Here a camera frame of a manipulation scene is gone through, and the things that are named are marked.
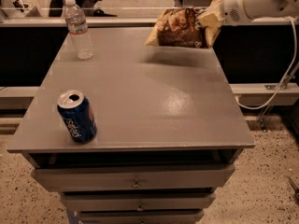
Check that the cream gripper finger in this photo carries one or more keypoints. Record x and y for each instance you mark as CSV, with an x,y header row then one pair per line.
x,y
213,15
212,31

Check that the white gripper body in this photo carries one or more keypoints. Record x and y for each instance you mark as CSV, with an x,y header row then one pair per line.
x,y
233,7

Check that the brown chip bag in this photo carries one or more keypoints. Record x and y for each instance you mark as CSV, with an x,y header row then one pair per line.
x,y
178,27

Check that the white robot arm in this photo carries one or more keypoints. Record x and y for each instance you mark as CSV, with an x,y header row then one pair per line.
x,y
258,8

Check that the blue pepsi can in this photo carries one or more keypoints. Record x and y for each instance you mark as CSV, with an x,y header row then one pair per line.
x,y
77,114

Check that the grey drawer cabinet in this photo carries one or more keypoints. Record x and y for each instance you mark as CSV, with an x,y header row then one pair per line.
x,y
152,106

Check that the clear plastic water bottle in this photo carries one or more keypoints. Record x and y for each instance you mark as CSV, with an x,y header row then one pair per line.
x,y
78,29

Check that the top grey drawer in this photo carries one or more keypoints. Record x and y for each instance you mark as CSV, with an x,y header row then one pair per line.
x,y
133,178

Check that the grey drawer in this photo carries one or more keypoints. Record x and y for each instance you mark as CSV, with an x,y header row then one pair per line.
x,y
138,202
146,217
133,178

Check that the bottom grey drawer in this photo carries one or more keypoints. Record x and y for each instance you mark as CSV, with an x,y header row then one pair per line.
x,y
146,217

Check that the middle grey drawer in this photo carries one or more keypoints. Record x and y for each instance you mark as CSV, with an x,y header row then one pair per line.
x,y
138,202

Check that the metal window rail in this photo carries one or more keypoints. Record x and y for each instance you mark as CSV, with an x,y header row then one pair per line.
x,y
19,19

